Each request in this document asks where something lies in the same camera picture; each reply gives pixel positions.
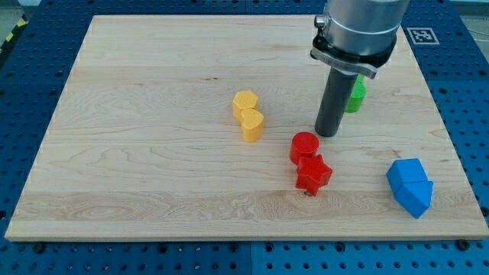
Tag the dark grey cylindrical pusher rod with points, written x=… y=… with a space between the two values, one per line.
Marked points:
x=335 y=99

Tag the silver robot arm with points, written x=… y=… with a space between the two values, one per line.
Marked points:
x=354 y=37

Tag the green star block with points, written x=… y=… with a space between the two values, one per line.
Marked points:
x=357 y=96

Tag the red star block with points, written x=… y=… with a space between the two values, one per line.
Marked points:
x=312 y=174

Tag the red cylinder block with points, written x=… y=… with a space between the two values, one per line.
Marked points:
x=303 y=144

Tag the black white fiducial marker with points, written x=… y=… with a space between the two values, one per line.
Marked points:
x=423 y=36

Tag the yellow heart block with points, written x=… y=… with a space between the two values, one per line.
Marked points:
x=252 y=124

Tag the yellow hexagon block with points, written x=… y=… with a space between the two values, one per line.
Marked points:
x=243 y=100

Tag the blue cube block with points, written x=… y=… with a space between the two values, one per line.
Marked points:
x=405 y=171

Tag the blue triangular prism block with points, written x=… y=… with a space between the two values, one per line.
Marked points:
x=415 y=197

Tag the light wooden board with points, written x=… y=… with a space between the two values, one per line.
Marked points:
x=143 y=145

